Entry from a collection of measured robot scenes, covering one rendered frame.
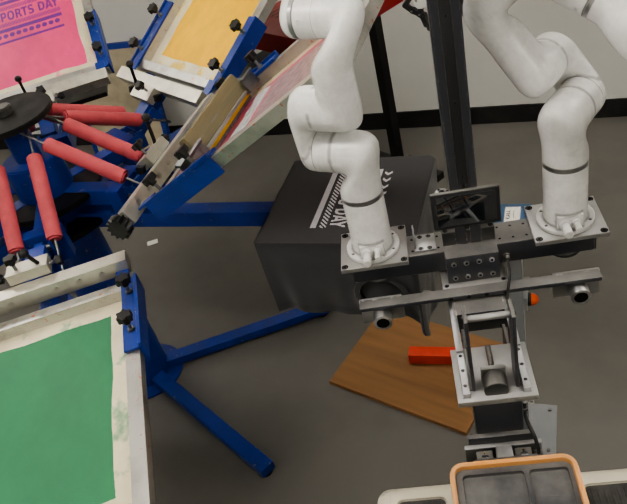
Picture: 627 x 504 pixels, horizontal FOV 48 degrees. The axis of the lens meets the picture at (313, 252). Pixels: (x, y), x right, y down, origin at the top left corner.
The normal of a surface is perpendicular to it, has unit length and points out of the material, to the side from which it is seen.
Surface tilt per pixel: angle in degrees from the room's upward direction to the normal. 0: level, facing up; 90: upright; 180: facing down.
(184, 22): 32
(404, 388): 0
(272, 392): 0
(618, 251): 0
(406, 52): 90
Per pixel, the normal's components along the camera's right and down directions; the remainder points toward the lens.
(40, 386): -0.22, -0.76
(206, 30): -0.55, -0.34
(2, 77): -0.06, -0.34
